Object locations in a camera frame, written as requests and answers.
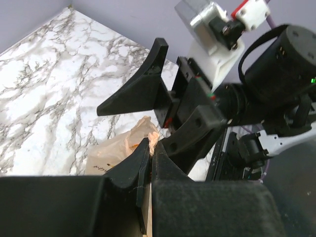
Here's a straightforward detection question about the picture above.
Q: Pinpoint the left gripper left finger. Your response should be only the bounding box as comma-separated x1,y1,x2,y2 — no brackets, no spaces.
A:
104,138,150,207

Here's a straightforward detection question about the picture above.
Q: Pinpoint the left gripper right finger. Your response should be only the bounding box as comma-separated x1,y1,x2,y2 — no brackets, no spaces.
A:
152,142,193,182

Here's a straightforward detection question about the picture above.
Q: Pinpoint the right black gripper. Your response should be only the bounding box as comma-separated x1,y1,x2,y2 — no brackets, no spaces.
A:
96,38,249,174

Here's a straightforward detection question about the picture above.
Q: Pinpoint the orange plastic bag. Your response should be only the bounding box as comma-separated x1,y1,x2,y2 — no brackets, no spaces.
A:
84,116,160,175

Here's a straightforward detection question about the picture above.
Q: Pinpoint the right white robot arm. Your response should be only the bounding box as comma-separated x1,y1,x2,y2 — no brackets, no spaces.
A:
97,25,316,173

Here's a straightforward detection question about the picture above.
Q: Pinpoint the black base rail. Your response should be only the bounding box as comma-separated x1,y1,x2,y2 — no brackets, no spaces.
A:
204,128,265,182

